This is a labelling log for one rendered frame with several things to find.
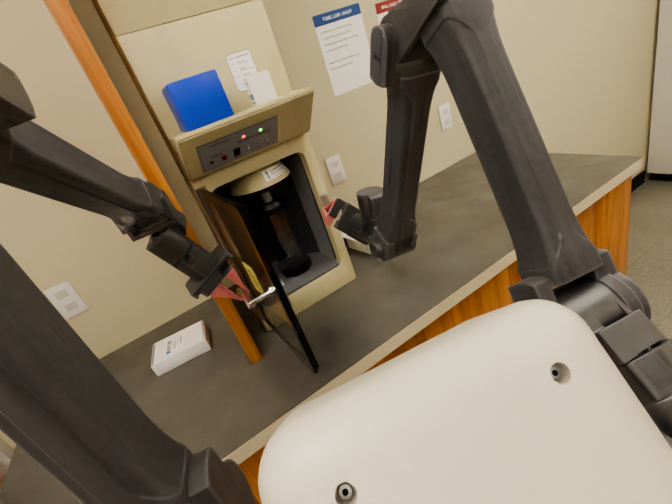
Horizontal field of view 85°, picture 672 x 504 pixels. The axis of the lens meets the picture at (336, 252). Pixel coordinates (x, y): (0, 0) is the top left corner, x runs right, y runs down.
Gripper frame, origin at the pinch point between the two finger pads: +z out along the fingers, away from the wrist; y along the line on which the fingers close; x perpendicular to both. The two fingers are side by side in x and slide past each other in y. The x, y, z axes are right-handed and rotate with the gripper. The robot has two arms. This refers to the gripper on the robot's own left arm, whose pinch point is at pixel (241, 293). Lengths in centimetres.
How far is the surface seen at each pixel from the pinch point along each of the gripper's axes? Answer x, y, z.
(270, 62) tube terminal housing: -22, -45, -21
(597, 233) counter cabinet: 9, -87, 91
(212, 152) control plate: -15.2, -19.3, -18.7
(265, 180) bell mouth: -23.7, -24.4, -2.8
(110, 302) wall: -66, 34, -2
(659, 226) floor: -20, -180, 215
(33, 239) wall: -67, 28, -30
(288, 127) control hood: -16.2, -36.1, -9.5
